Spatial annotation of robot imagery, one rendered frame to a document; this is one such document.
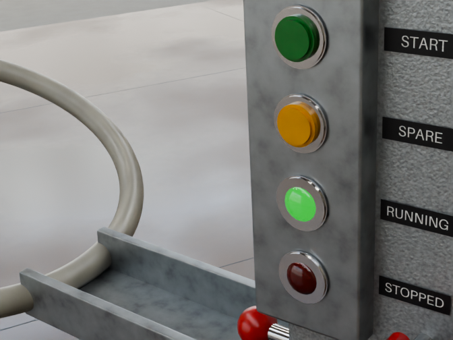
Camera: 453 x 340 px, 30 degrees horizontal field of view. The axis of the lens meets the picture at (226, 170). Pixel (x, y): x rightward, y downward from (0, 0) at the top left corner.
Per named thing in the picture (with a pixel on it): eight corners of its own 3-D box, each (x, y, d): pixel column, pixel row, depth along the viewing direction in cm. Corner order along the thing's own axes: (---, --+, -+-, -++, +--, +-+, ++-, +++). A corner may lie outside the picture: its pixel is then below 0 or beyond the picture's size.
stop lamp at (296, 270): (325, 293, 53) (325, 260, 52) (314, 303, 52) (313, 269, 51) (294, 283, 55) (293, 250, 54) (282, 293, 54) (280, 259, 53)
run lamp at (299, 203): (325, 220, 51) (325, 184, 51) (313, 229, 50) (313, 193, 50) (292, 212, 53) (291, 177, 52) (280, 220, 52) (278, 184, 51)
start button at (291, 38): (322, 61, 47) (321, 15, 46) (312, 65, 46) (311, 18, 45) (283, 55, 49) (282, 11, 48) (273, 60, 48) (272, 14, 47)
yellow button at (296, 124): (323, 146, 49) (322, 104, 48) (313, 152, 48) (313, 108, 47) (285, 138, 51) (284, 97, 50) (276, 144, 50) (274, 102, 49)
